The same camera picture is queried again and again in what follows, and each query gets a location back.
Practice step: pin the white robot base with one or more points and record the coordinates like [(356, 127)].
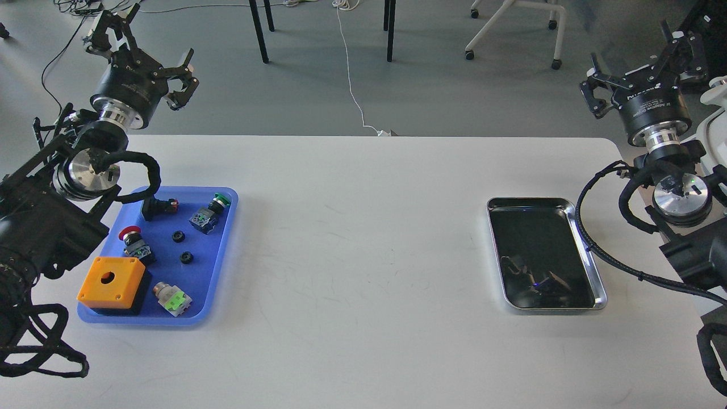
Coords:
[(712, 131)]

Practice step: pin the black table leg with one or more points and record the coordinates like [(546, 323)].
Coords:
[(257, 23), (389, 18)]

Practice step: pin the silver metal tray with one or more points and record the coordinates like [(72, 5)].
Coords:
[(544, 267)]

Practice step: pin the red mushroom push button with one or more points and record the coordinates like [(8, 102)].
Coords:
[(136, 246)]

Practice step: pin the green push button switch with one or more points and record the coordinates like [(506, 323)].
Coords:
[(206, 218)]

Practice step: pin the black cabinet on casters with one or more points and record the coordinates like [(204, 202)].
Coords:
[(708, 18)]

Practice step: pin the black table leg right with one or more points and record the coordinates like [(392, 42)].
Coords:
[(389, 18)]

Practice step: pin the black selector switch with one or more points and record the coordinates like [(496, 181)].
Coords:
[(152, 207)]

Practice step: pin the black gear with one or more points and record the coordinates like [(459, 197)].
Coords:
[(178, 236), (186, 257)]

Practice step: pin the black table leg left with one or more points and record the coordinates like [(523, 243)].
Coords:
[(257, 23)]

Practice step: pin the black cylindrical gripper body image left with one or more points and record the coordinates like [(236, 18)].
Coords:
[(128, 80)]

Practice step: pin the orange and black button box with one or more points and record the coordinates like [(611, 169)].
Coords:
[(115, 286)]

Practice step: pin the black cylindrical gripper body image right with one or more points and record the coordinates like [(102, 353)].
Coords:
[(652, 100)]

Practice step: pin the light green contact block switch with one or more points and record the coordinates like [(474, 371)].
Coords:
[(172, 298)]

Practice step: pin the blue plastic tray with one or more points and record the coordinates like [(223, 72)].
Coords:
[(197, 279)]

